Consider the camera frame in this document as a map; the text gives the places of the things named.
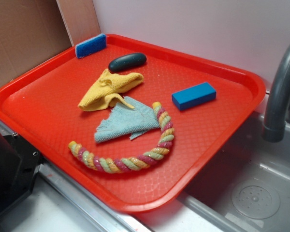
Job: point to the blue rectangular block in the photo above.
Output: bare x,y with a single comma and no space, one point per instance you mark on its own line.
194,96

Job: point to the light blue cloth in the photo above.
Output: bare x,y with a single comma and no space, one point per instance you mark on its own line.
124,120

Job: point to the yellow cloth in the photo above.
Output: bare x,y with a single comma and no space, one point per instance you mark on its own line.
106,91

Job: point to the dark green oval soap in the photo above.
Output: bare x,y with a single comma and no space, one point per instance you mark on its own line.
127,62

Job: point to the blue scrubbing sponge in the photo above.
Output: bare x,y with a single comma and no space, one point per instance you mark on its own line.
90,46

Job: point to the red plastic tray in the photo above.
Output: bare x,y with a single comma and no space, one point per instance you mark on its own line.
42,106

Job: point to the grey plastic sink basin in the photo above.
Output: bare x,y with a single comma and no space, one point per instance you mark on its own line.
244,157

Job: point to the grey sink faucet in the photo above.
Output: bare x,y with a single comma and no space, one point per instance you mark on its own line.
277,112

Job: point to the sink drain cover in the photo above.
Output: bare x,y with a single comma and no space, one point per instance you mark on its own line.
255,199

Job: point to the brown cardboard panel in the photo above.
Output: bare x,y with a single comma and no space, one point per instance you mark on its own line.
33,31

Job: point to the multicolour twisted rope toy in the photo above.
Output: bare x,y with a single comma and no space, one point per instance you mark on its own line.
125,165

